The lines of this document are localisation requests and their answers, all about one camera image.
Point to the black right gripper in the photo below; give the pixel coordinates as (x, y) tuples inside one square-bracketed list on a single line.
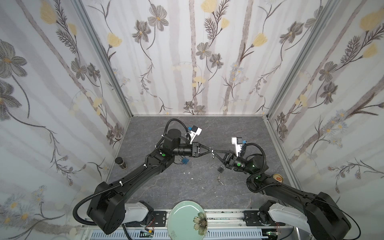
[(229, 159)]

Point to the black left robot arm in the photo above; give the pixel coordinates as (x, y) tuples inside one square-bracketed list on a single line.
[(108, 207)]

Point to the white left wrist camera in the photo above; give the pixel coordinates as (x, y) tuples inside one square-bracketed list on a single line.
[(193, 132)]

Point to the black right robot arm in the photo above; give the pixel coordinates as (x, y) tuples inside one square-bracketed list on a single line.
[(325, 219)]

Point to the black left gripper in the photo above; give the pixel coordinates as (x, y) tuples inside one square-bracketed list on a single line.
[(195, 149)]

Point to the round tin can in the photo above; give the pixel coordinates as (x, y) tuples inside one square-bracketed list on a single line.
[(278, 178)]

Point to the green floral plate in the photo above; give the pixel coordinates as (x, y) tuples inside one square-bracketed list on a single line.
[(187, 221)]

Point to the black cylindrical container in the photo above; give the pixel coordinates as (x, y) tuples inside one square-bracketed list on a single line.
[(121, 163)]

